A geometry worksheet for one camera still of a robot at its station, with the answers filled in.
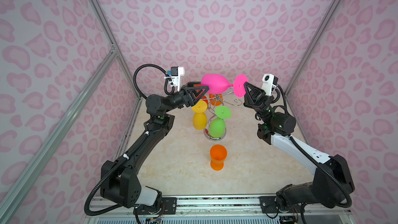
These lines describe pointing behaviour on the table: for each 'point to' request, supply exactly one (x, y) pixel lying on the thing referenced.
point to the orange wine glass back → (216, 99)
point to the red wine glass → (205, 98)
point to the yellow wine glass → (199, 117)
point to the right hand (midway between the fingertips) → (245, 89)
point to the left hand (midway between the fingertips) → (209, 87)
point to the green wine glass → (217, 126)
